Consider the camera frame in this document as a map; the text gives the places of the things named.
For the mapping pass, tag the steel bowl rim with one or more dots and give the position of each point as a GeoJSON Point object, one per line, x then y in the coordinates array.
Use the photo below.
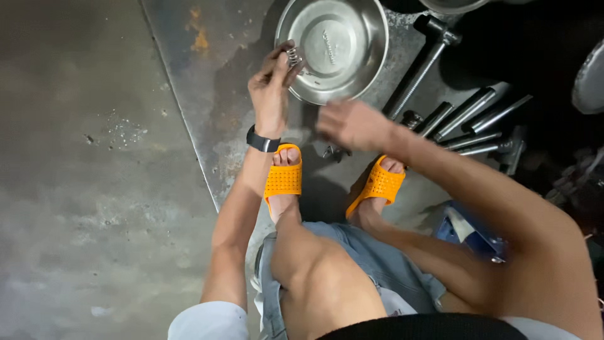
{"type": "Point", "coordinates": [453, 4]}

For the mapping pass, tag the black waistband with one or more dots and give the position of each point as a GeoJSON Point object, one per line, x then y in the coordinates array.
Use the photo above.
{"type": "Point", "coordinates": [424, 328]}

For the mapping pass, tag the thick steel tube socket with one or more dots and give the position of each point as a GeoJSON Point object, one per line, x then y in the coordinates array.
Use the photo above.
{"type": "Point", "coordinates": [467, 111]}

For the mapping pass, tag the small metal spring part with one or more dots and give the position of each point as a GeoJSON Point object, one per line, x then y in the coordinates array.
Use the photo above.
{"type": "Point", "coordinates": [293, 56]}

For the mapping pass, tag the person's right leg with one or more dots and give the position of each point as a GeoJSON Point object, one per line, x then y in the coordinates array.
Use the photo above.
{"type": "Point", "coordinates": [424, 255]}

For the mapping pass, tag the person's left hand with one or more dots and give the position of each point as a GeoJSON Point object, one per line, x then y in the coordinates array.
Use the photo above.
{"type": "Point", "coordinates": [270, 97]}

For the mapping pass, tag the person's leg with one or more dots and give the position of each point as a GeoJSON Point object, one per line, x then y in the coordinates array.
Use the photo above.
{"type": "Point", "coordinates": [321, 283]}
{"type": "Point", "coordinates": [424, 255]}

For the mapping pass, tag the person's right fingers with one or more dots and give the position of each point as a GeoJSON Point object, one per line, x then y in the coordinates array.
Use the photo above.
{"type": "Point", "coordinates": [330, 122]}

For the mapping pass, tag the person's left leg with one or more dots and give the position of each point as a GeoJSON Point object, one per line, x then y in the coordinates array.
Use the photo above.
{"type": "Point", "coordinates": [321, 283]}

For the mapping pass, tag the thin steel rod black tip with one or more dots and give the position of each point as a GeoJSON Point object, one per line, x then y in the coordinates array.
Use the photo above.
{"type": "Point", "coordinates": [500, 112]}

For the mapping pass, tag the light blue denim shorts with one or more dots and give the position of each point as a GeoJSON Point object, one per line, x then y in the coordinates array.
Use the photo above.
{"type": "Point", "coordinates": [377, 259]}

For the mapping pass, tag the orange perforated slipper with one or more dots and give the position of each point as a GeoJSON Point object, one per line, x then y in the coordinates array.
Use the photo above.
{"type": "Point", "coordinates": [380, 185]}
{"type": "Point", "coordinates": [283, 179]}

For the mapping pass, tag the heap of dark metal parts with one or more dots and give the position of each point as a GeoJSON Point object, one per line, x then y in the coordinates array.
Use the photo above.
{"type": "Point", "coordinates": [578, 184]}

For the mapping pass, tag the large steel bowl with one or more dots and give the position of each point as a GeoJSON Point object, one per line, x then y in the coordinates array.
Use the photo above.
{"type": "Point", "coordinates": [337, 45]}

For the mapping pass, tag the slim steel rod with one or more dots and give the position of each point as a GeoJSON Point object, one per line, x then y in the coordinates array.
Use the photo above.
{"type": "Point", "coordinates": [472, 140]}

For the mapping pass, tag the short dark metal rod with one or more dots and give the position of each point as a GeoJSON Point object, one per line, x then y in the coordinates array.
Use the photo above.
{"type": "Point", "coordinates": [435, 118]}

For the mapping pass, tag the small round metal socket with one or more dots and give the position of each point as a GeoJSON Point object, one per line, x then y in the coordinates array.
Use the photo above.
{"type": "Point", "coordinates": [412, 119]}

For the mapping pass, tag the grey round metal disc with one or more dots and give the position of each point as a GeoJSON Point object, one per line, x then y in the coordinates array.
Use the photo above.
{"type": "Point", "coordinates": [591, 80]}

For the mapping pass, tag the blue plastic stool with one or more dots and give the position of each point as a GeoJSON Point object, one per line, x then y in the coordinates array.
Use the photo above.
{"type": "Point", "coordinates": [472, 236]}

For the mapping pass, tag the black wrist watch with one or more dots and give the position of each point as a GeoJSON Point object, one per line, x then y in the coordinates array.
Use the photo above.
{"type": "Point", "coordinates": [262, 141]}

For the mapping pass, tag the person's right hand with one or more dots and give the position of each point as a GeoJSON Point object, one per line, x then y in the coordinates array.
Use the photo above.
{"type": "Point", "coordinates": [358, 125]}

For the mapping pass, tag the stained steel floor sheet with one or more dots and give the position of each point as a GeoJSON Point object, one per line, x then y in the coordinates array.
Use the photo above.
{"type": "Point", "coordinates": [217, 113]}

